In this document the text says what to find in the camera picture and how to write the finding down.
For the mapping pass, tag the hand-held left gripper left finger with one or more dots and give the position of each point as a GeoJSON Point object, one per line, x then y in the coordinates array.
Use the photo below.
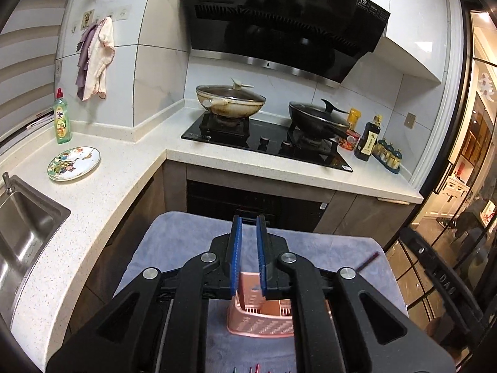
{"type": "Point", "coordinates": [236, 256]}

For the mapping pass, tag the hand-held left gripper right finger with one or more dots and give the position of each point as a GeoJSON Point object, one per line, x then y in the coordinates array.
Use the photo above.
{"type": "Point", "coordinates": [262, 256]}

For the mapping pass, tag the pink plastic utensil holder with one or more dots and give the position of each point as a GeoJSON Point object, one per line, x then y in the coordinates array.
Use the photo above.
{"type": "Point", "coordinates": [256, 324]}

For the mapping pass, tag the dark purple chopstick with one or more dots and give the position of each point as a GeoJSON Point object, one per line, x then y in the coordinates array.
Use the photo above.
{"type": "Point", "coordinates": [369, 261]}

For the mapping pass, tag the built-in black oven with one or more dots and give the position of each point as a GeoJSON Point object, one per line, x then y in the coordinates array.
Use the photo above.
{"type": "Point", "coordinates": [252, 206]}

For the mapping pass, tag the blue-grey fluffy towel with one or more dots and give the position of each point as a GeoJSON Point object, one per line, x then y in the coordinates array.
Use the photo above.
{"type": "Point", "coordinates": [174, 241]}

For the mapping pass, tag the black gas stove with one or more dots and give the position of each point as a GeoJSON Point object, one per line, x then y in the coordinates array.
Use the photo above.
{"type": "Point", "coordinates": [268, 140]}

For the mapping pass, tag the glass sliding door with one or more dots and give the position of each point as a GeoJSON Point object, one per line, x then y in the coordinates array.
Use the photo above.
{"type": "Point", "coordinates": [466, 163]}

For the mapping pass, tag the rack of spice jars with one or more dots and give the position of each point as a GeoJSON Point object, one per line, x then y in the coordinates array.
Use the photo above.
{"type": "Point", "coordinates": [388, 157]}

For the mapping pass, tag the red-lidded jar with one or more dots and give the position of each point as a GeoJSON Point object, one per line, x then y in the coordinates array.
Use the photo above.
{"type": "Point", "coordinates": [349, 140]}

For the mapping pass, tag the black pan with lid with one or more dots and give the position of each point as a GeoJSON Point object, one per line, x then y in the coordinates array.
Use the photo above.
{"type": "Point", "coordinates": [316, 118]}

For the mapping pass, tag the dark soy sauce bottle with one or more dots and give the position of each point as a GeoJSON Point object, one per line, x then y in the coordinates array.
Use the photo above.
{"type": "Point", "coordinates": [367, 142]}

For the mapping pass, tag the beige wok with glass lid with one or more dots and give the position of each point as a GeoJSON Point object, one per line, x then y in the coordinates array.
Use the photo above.
{"type": "Point", "coordinates": [229, 99]}

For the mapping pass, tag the painted ceramic plate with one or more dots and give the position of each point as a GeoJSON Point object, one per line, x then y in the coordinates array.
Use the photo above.
{"type": "Point", "coordinates": [73, 163]}

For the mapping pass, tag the stainless steel sink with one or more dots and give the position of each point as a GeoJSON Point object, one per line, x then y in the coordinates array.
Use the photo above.
{"type": "Point", "coordinates": [23, 225]}

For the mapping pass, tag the green dish soap bottle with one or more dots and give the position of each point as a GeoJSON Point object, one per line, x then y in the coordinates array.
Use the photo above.
{"type": "Point", "coordinates": [63, 122]}

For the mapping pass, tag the black range hood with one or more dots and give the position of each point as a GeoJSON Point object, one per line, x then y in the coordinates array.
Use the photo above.
{"type": "Point", "coordinates": [279, 19]}

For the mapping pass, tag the sink faucet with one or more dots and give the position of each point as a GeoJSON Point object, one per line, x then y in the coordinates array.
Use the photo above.
{"type": "Point", "coordinates": [7, 182]}

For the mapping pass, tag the window blinds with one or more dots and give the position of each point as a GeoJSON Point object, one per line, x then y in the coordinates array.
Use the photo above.
{"type": "Point", "coordinates": [27, 66]}

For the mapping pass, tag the brown wall outlet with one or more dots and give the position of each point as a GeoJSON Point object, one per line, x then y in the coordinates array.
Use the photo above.
{"type": "Point", "coordinates": [410, 120]}

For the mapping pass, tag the cartoon wall hook sticker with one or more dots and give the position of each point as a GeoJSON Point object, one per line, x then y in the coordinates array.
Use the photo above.
{"type": "Point", "coordinates": [89, 19]}

